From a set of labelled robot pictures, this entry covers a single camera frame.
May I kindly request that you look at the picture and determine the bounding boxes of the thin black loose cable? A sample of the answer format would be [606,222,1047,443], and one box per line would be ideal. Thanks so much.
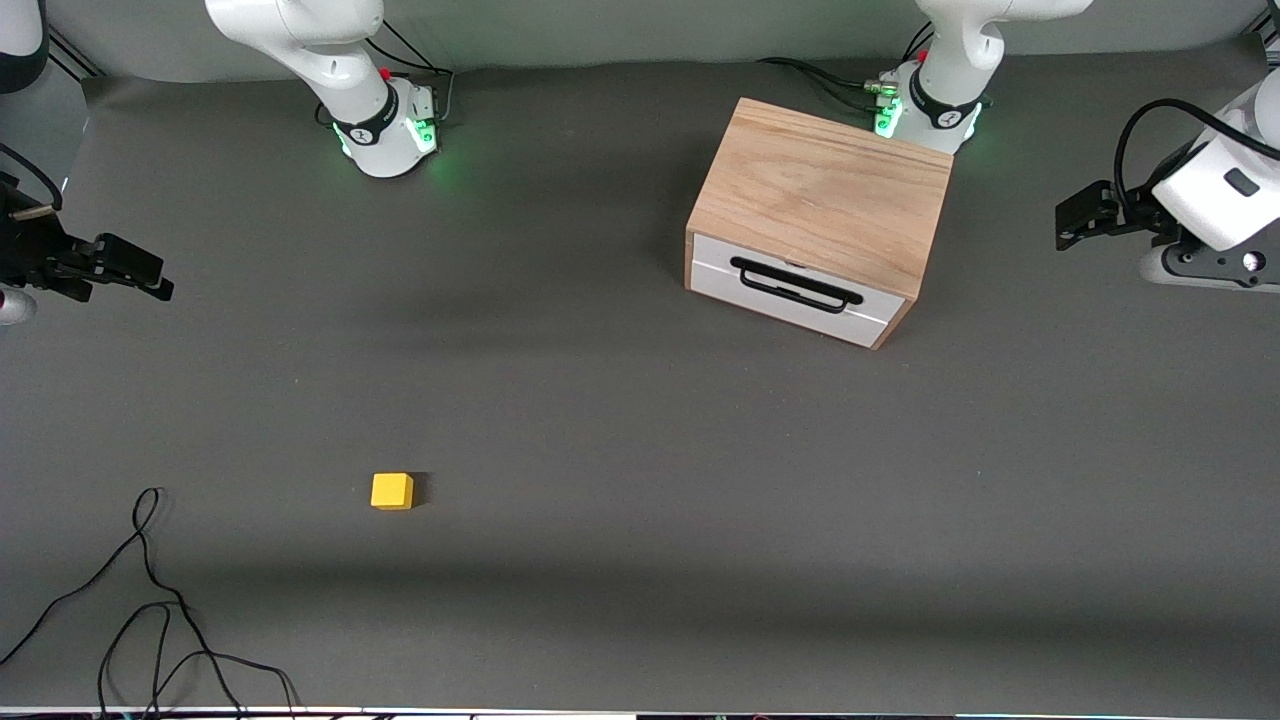
[0,487,301,720]

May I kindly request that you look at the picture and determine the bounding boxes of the wooden drawer cabinet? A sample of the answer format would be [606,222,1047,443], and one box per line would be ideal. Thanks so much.
[684,97,954,351]

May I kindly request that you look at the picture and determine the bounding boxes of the black left arm base cables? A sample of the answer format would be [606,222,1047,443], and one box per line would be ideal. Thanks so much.
[757,22,936,116]

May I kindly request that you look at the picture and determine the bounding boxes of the dark grey table mat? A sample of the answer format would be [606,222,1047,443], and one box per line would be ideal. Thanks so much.
[0,55,1280,713]

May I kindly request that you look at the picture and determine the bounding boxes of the black metal drawer handle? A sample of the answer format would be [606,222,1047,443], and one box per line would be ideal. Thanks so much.
[730,256,865,315]

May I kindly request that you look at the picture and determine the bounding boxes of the white-fronted wooden drawer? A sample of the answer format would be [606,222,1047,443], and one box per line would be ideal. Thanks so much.
[690,233,908,349]

